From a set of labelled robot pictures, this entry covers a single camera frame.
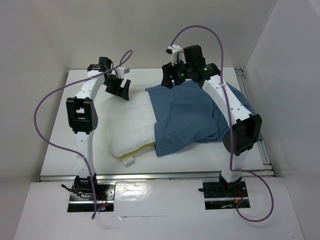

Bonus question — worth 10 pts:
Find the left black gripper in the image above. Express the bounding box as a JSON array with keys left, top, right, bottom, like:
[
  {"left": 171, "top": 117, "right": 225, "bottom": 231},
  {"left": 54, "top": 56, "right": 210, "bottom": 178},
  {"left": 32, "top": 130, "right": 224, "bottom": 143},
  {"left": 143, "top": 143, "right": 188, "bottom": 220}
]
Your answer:
[{"left": 103, "top": 74, "right": 131, "bottom": 101}]

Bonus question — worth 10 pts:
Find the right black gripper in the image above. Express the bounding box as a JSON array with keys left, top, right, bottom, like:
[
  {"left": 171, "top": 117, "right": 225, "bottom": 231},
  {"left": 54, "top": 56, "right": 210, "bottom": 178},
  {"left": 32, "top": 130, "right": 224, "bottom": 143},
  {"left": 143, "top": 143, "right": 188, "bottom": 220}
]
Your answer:
[{"left": 160, "top": 56, "right": 193, "bottom": 89}]

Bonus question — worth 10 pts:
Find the white pillow yellow edge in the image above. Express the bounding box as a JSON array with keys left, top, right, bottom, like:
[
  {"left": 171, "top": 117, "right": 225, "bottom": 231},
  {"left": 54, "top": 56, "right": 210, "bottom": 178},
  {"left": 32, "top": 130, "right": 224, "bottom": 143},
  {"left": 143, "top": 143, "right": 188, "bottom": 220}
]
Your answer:
[{"left": 102, "top": 91, "right": 157, "bottom": 167}]

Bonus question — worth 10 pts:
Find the blue pillowcase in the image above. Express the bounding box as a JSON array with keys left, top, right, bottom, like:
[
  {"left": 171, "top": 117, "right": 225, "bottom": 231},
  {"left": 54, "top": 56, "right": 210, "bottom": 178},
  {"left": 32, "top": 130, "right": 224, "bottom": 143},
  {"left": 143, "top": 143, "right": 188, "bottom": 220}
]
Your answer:
[{"left": 145, "top": 81, "right": 265, "bottom": 158}]

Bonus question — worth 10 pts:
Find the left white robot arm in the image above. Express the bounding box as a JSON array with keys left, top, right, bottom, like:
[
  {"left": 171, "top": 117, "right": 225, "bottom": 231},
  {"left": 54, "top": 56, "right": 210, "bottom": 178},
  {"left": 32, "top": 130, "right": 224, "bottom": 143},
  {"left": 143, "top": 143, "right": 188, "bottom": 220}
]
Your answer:
[{"left": 66, "top": 57, "right": 131, "bottom": 200}]

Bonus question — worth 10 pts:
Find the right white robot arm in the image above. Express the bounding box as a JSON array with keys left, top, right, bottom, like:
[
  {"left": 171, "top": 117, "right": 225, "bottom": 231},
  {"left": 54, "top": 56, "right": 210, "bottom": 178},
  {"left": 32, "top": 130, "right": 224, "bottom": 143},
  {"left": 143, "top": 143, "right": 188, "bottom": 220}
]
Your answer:
[{"left": 161, "top": 44, "right": 262, "bottom": 197}]

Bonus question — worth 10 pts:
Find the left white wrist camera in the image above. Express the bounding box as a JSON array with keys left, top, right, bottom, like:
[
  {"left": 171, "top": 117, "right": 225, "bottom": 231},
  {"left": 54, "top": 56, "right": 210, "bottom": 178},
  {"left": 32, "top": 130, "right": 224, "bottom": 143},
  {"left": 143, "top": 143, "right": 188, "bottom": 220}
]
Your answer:
[{"left": 115, "top": 66, "right": 130, "bottom": 79}]

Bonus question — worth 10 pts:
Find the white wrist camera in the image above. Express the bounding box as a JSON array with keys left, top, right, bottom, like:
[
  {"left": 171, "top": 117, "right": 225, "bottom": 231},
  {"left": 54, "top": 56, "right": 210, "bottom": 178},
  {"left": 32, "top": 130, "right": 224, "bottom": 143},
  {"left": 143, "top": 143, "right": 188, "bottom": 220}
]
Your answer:
[
  {"left": 115, "top": 66, "right": 130, "bottom": 79},
  {"left": 165, "top": 44, "right": 183, "bottom": 66}
]

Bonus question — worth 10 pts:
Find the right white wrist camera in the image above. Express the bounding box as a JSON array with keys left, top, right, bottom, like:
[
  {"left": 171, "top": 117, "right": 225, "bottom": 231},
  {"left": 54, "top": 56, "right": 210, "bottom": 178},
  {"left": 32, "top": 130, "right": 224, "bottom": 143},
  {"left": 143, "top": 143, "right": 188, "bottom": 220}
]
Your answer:
[{"left": 165, "top": 44, "right": 183, "bottom": 66}]

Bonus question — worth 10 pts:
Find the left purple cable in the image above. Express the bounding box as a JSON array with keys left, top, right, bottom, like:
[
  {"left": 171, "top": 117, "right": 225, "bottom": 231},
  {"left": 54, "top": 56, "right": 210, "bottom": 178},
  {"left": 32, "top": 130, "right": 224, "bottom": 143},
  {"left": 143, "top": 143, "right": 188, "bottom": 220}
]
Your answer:
[{"left": 33, "top": 49, "right": 133, "bottom": 220}]

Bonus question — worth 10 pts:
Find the purple cable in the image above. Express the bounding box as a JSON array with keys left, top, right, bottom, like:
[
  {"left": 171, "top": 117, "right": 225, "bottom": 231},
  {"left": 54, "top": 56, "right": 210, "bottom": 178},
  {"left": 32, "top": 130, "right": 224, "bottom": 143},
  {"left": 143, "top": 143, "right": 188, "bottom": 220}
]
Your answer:
[
  {"left": 33, "top": 49, "right": 133, "bottom": 220},
  {"left": 171, "top": 24, "right": 274, "bottom": 223}
]

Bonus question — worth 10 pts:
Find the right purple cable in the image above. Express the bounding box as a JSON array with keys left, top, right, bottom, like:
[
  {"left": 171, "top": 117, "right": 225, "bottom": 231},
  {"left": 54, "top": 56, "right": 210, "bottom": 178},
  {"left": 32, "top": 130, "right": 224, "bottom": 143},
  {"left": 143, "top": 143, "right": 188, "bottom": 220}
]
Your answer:
[{"left": 171, "top": 24, "right": 274, "bottom": 223}]

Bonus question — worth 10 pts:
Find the aluminium side rail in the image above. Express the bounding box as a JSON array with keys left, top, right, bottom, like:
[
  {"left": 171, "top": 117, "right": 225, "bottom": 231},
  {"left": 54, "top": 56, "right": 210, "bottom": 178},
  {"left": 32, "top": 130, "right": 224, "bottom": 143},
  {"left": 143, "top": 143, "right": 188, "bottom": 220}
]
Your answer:
[{"left": 234, "top": 68, "right": 275, "bottom": 177}]

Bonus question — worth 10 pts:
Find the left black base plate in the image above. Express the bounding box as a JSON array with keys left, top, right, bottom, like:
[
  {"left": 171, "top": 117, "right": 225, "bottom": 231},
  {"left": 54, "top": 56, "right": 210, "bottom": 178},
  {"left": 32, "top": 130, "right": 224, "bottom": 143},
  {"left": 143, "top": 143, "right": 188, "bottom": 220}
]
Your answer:
[{"left": 67, "top": 183, "right": 116, "bottom": 213}]

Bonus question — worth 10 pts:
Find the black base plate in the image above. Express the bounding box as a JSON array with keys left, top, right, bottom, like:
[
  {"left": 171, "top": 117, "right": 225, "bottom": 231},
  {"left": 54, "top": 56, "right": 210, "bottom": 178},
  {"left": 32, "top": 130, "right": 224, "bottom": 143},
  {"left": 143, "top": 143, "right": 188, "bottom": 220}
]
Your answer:
[
  {"left": 198, "top": 181, "right": 251, "bottom": 210},
  {"left": 67, "top": 183, "right": 116, "bottom": 213}
]

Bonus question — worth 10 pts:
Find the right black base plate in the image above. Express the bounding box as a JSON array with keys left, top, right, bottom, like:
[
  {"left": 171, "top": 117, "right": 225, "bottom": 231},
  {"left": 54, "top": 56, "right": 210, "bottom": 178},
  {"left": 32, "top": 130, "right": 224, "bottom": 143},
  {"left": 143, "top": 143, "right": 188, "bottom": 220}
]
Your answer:
[{"left": 198, "top": 181, "right": 251, "bottom": 210}]

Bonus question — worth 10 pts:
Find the aluminium front rail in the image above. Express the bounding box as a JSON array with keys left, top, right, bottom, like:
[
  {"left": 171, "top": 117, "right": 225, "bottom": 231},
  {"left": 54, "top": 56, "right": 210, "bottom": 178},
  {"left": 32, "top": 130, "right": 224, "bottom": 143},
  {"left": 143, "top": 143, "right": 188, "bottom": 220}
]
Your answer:
[{"left": 39, "top": 168, "right": 275, "bottom": 182}]

